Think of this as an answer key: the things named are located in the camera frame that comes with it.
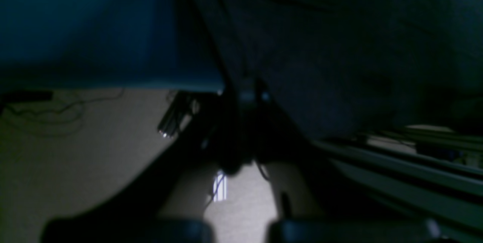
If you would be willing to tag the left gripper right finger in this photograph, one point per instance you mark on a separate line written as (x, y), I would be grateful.
(316, 203)

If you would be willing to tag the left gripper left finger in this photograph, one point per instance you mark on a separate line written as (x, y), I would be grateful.
(167, 201)

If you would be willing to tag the black T-shirt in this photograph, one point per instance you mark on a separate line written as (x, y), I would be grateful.
(337, 67)

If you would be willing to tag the blue table cloth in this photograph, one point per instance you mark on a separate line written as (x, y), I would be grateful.
(64, 44)

